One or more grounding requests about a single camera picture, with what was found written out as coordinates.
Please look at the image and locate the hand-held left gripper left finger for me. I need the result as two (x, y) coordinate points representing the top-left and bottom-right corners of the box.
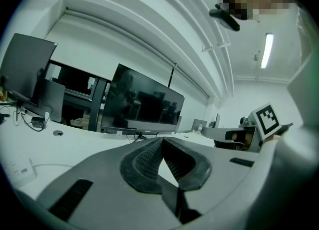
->
(36, 136), (180, 230)

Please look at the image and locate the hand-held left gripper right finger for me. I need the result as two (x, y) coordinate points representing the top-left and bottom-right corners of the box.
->
(161, 136), (261, 225)

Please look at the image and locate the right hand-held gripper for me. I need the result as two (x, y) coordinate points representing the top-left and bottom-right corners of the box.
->
(201, 102), (294, 153)

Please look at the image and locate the person's right forearm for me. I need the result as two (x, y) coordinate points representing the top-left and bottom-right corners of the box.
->
(263, 134), (284, 147)

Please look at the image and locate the distant gray monitor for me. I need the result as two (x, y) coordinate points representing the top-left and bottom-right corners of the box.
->
(191, 118), (208, 133)

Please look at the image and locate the black blind pull rod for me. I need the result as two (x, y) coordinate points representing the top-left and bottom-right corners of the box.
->
(167, 63), (175, 89)

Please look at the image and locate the wide black monitor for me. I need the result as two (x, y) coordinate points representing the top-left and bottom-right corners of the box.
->
(100, 63), (186, 140)

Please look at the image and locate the white power strip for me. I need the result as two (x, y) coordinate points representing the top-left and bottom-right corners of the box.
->
(3, 158), (38, 189)

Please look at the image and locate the black power adapter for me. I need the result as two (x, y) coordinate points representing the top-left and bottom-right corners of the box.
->
(31, 116), (47, 130)

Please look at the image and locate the ceiling tube light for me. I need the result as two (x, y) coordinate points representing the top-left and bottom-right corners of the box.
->
(260, 32), (275, 69)

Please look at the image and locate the dark monitor on stand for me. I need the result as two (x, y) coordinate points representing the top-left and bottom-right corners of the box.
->
(0, 32), (58, 122)

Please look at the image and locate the white power strip cable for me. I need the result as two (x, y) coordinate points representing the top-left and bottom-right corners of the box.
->
(31, 163), (74, 169)

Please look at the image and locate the black head-mounted camera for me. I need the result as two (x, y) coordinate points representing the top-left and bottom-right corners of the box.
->
(208, 3), (241, 32)

